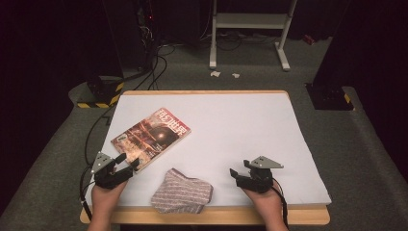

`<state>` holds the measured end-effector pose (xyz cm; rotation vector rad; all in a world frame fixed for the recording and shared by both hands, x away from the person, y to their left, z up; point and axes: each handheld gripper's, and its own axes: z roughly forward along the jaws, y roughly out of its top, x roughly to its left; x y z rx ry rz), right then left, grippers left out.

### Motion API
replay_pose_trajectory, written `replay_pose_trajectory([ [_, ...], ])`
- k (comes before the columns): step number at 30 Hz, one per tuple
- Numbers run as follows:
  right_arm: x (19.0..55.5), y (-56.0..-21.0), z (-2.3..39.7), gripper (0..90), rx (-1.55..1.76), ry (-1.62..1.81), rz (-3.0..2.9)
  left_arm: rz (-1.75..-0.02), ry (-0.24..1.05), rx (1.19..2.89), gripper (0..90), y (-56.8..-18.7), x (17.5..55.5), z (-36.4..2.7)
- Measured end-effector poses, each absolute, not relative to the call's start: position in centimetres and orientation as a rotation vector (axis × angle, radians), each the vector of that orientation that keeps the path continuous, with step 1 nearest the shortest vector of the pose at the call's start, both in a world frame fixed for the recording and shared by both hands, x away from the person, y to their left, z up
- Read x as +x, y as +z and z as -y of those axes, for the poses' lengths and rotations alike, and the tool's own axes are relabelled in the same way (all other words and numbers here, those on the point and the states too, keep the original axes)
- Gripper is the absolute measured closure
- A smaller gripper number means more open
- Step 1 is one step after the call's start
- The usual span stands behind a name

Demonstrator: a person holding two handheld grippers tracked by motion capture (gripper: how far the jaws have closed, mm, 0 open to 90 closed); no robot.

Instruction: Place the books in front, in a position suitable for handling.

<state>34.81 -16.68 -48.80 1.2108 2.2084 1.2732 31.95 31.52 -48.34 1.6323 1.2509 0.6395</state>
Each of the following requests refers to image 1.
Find black floor cable bundle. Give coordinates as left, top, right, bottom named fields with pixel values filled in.
left=134, top=44, right=177, bottom=91

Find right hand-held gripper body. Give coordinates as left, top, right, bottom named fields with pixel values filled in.
left=235, top=156, right=285, bottom=193

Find glossy illustrated magazine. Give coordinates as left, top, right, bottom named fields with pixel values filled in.
left=111, top=107, right=192, bottom=174

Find person's right hand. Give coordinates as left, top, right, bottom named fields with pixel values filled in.
left=242, top=182, right=284, bottom=219

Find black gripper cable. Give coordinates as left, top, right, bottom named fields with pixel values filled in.
left=78, top=105, right=112, bottom=222
left=271, top=181, right=291, bottom=230

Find dark equipment rack with wires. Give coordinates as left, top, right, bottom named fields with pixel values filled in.
left=136, top=0, right=162, bottom=70

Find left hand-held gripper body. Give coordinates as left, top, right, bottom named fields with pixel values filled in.
left=90, top=151, right=134, bottom=190

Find dark curtain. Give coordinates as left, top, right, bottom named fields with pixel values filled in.
left=312, top=0, right=408, bottom=181
left=0, top=0, right=124, bottom=206

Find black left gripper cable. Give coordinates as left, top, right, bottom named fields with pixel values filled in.
left=78, top=105, right=112, bottom=222

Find person's left hand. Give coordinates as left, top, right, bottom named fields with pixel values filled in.
left=90, top=181, right=128, bottom=211

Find white table mat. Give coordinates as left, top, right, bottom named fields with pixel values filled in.
left=82, top=92, right=332, bottom=207

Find grey striped fluffy cloth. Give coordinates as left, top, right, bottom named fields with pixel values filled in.
left=150, top=167, right=215, bottom=215

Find white metal stand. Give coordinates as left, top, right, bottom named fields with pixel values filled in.
left=209, top=0, right=297, bottom=72

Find cables under white stand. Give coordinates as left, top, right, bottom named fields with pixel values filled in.
left=200, top=28, right=278, bottom=52

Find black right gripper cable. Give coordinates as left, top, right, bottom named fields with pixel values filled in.
left=271, top=181, right=291, bottom=230

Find wooden table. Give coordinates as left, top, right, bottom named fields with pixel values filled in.
left=79, top=90, right=331, bottom=226

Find black base with hazard tape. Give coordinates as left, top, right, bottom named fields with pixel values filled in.
left=305, top=83, right=356, bottom=112
left=76, top=75, right=125, bottom=109

